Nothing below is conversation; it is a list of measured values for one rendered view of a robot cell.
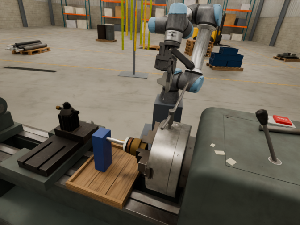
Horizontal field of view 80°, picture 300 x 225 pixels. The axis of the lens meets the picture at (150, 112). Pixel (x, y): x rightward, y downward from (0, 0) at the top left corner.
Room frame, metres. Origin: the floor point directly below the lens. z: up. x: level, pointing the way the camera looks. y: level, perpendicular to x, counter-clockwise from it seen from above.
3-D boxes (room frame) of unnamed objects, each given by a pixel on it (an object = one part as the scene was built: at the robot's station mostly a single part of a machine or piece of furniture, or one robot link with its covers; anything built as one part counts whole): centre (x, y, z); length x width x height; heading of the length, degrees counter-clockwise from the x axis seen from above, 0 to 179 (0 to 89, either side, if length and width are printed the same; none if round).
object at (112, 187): (0.71, 0.18, 0.89); 0.36 x 0.30 x 0.04; 163
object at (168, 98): (1.21, -0.13, 1.15); 0.15 x 0.15 x 0.10
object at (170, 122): (0.61, -0.08, 1.26); 0.02 x 0.02 x 0.12
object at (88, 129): (0.88, 0.44, 1.00); 0.20 x 0.10 x 0.05; 73
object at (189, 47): (10.11, -2.34, 0.36); 1.26 x 0.86 x 0.73; 99
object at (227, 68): (7.41, -2.86, 0.39); 1.20 x 0.80 x 0.79; 95
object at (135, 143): (0.67, 0.05, 1.08); 0.09 x 0.09 x 0.09; 73
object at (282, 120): (0.71, -0.59, 1.26); 0.06 x 0.06 x 0.02; 73
